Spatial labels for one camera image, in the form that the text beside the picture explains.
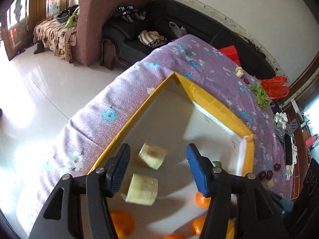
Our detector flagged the dark red plum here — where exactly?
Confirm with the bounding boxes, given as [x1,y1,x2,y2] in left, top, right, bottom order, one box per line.
[258,170,267,181]
[274,163,281,171]
[266,170,274,180]

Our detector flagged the pale sugarcane chunk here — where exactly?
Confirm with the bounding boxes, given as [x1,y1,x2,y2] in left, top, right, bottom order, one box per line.
[122,173,159,206]
[267,179,274,189]
[137,143,168,170]

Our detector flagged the orange mandarin with leaf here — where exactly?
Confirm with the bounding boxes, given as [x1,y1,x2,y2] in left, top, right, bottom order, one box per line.
[163,232,187,239]

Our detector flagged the black smartphone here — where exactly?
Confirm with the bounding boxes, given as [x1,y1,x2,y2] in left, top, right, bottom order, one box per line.
[284,133,292,166]

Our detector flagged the yellow-edged white tray box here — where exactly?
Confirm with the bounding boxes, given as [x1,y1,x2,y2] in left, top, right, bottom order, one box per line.
[96,73,254,238]

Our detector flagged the grey slotted spatula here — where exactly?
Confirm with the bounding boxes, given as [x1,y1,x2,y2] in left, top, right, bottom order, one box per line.
[288,119,298,133]

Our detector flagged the white cloth gloves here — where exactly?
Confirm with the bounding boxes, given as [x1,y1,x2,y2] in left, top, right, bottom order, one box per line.
[274,112,288,129]

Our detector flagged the green lettuce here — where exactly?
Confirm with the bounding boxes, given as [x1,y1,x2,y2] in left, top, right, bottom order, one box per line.
[250,83,269,111]

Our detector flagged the red plastic bag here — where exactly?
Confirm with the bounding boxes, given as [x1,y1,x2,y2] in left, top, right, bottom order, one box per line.
[261,75,290,100]

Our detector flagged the purple floral tablecloth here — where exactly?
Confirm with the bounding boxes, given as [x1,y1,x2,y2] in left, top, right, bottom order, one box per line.
[30,35,292,207]

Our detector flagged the small pale food piece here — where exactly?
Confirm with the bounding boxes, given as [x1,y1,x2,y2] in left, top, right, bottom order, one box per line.
[235,66,244,78]

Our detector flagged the red box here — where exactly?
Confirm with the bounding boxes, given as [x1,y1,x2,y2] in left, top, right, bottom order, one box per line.
[219,45,241,66]

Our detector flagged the patterned blanket bench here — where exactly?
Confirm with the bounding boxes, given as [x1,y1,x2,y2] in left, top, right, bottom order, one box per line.
[33,17,77,63]

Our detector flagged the black leather sofa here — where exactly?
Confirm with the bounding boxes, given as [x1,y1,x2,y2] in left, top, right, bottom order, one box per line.
[100,0,278,80]

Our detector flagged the striped cloth on sofa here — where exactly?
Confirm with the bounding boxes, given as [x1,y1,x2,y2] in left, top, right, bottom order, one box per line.
[138,30,167,48]

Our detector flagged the maroon armchair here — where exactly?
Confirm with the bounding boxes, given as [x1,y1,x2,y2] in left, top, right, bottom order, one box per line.
[75,0,151,66]

